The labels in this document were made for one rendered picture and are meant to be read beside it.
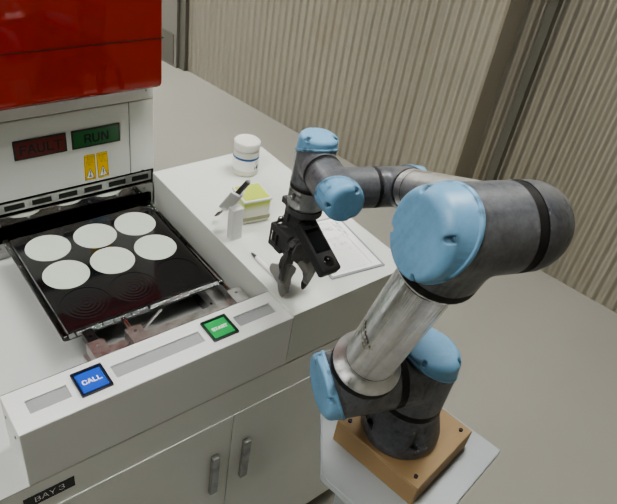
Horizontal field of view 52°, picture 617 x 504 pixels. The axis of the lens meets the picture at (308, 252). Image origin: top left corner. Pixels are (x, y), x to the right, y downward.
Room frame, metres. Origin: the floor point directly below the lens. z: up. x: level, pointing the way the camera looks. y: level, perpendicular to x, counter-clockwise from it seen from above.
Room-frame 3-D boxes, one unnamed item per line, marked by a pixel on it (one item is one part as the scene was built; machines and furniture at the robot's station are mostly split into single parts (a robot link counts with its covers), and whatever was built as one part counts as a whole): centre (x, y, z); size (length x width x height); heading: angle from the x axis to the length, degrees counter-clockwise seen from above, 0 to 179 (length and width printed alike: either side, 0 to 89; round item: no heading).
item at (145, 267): (1.11, 0.44, 0.90); 0.34 x 0.34 x 0.01; 44
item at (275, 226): (1.05, 0.03, 1.12); 0.09 x 0.08 x 0.12; 44
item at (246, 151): (1.50, 0.21, 1.01); 0.07 x 0.07 x 0.10
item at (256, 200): (1.29, 0.16, 1.00); 0.07 x 0.07 x 0.07; 36
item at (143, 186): (1.25, 0.60, 0.89); 0.44 x 0.02 x 0.10; 134
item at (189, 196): (1.31, 0.10, 0.89); 0.62 x 0.35 x 0.14; 44
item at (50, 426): (0.80, 0.24, 0.89); 0.55 x 0.09 x 0.14; 134
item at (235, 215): (1.20, 0.19, 1.03); 0.06 x 0.04 x 0.13; 44
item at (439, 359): (0.80, -0.23, 1.04); 0.13 x 0.12 x 0.14; 116
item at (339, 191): (0.96, -0.04, 1.28); 0.11 x 0.11 x 0.08; 26
